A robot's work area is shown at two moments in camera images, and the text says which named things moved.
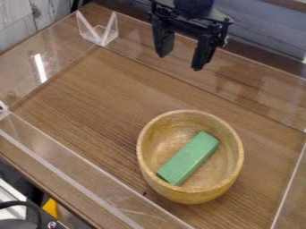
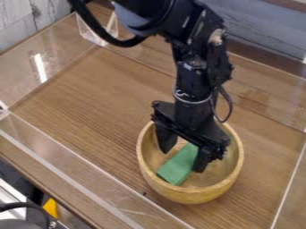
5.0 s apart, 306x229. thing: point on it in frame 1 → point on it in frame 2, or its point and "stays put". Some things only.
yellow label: x=51 y=207 stays put
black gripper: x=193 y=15 → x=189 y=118
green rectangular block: x=177 y=169 stays put
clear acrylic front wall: x=103 y=203 stays put
